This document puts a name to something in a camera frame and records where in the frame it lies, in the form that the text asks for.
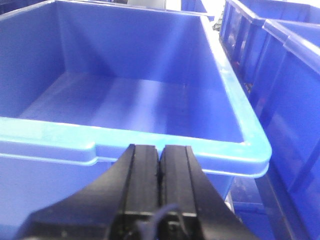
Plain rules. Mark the blue bin right far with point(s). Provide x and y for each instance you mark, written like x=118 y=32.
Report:
x=242 y=35

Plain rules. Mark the blue bin right near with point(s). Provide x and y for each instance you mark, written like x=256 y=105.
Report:
x=286 y=98

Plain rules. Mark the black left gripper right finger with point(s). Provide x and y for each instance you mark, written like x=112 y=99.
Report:
x=202 y=213

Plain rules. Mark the blue bin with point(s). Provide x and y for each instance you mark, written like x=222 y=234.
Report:
x=242 y=35
x=286 y=98

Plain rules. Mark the large blue plastic box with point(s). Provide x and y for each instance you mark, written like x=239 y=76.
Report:
x=82 y=80

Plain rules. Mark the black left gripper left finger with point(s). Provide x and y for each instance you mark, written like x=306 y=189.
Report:
x=105 y=209

